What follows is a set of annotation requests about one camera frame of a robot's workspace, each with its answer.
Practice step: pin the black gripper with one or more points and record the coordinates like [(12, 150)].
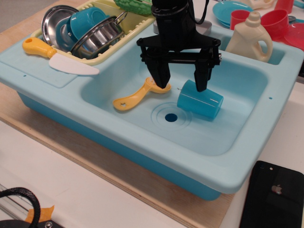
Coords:
[(178, 41)]

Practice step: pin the blue plastic cup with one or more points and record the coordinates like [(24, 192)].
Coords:
[(206, 104)]

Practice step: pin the red cup left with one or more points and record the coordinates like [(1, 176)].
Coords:
[(237, 17)]

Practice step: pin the red cup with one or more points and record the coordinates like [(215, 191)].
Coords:
[(237, 17), (276, 23)]

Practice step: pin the red cup right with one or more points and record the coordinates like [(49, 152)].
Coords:
[(276, 23)]

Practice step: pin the teal cup in rack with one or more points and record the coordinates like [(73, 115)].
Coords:
[(81, 22)]

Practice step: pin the red cup background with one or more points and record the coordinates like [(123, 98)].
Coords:
[(286, 5)]

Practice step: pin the grey toy faucet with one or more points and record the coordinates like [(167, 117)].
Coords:
[(204, 28)]

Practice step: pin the yellow dish brush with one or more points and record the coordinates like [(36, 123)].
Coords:
[(131, 101)]

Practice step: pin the pale yellow dish rack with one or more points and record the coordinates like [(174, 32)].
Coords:
[(132, 25)]

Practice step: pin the cream detergent bottle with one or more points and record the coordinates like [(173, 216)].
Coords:
[(250, 39)]

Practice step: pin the teal plate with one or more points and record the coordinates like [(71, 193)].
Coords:
[(222, 10)]

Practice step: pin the green toy vegetable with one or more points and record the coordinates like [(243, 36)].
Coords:
[(141, 7)]

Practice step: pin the light blue toy sink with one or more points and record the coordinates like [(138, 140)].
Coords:
[(205, 156)]

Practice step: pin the steel pot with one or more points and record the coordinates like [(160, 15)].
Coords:
[(98, 39)]

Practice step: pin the cream plastic object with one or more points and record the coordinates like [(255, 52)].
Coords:
[(258, 4)]

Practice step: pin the red plate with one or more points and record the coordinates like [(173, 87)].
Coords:
[(294, 36)]

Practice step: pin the steel plate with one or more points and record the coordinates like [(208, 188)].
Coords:
[(56, 28)]

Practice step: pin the plywood board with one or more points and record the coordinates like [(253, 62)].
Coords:
[(91, 186)]

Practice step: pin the black smartphone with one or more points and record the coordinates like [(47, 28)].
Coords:
[(275, 198)]

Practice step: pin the orange tape piece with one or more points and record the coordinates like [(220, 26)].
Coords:
[(45, 214)]

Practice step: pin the yellow handled toy knife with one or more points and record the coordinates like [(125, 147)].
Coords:
[(57, 61)]

